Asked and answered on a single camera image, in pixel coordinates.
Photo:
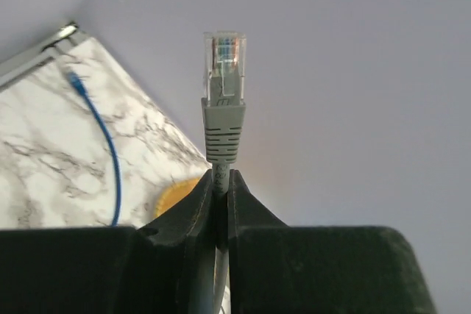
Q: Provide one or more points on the yellow woven coaster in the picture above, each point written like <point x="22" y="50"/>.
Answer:
<point x="173" y="194"/>

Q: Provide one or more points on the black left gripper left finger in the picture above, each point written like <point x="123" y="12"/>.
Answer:
<point x="183" y="260"/>

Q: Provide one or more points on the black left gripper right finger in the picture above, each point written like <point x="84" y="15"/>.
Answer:
<point x="253" y="267"/>

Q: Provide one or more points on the aluminium rail frame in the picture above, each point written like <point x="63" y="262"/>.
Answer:
<point x="24" y="63"/>

